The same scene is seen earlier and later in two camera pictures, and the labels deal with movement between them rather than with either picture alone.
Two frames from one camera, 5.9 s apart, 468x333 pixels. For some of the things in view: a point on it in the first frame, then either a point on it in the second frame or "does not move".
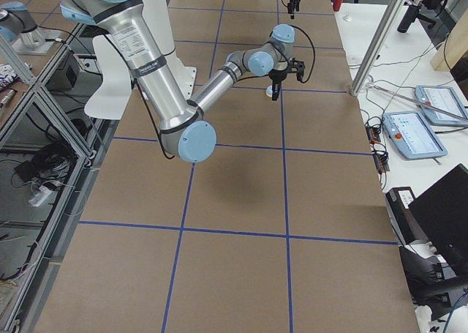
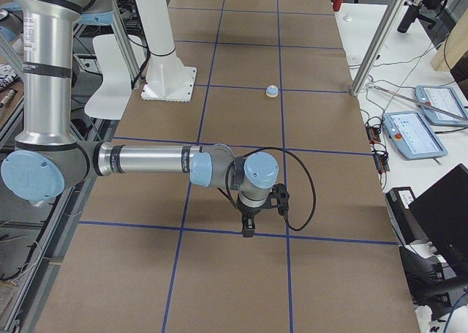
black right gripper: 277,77 → 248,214
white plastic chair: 111,99 does not move
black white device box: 398,200 does not move
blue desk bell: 269,91 does not move
